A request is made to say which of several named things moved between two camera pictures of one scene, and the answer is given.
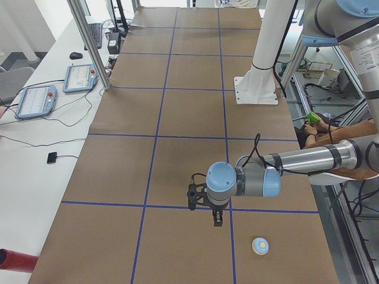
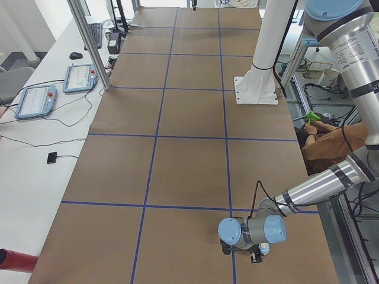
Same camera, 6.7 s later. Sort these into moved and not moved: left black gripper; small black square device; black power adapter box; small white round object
Moved: left black gripper
Not moved: small black square device; black power adapter box; small white round object
